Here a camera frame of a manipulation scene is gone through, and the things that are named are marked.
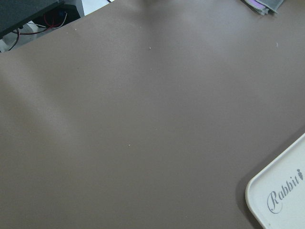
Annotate white rabbit tray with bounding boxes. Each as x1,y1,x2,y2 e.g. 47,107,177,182
245,135,305,229

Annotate grey folded cloth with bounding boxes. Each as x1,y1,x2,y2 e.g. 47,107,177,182
243,0,284,15

